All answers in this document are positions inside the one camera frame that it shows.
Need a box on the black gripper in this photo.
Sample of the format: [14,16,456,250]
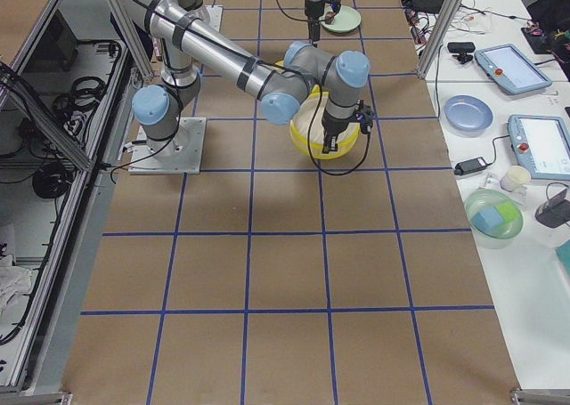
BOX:
[322,119,349,154]
[305,0,324,43]

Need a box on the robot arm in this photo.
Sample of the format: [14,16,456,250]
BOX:
[305,0,325,45]
[121,0,372,153]

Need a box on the brown round bun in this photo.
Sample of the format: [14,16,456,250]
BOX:
[324,12,337,25]

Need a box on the pale green plate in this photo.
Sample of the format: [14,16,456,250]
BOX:
[321,5,362,34]

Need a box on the black power adapter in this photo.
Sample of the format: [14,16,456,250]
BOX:
[453,158,488,176]

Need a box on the blue plate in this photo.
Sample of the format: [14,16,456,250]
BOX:
[444,94,493,137]

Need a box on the black webcam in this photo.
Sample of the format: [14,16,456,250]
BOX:
[447,42,476,65]

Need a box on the green bowl with blocks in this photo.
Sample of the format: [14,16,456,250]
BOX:
[464,188,524,249]

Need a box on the white paper cup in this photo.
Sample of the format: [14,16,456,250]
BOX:
[500,166,531,192]

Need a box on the far teach pendant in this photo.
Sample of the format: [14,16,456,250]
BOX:
[474,44,552,95]

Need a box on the teach pendant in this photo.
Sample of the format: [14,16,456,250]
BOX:
[474,44,552,95]
[508,115,569,181]

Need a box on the near teach pendant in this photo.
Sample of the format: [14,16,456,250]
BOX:
[508,115,569,181]

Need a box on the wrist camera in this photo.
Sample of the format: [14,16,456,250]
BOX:
[355,100,375,135]
[325,0,341,14]

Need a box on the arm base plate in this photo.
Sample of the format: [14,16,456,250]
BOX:
[127,117,207,174]
[199,4,224,32]

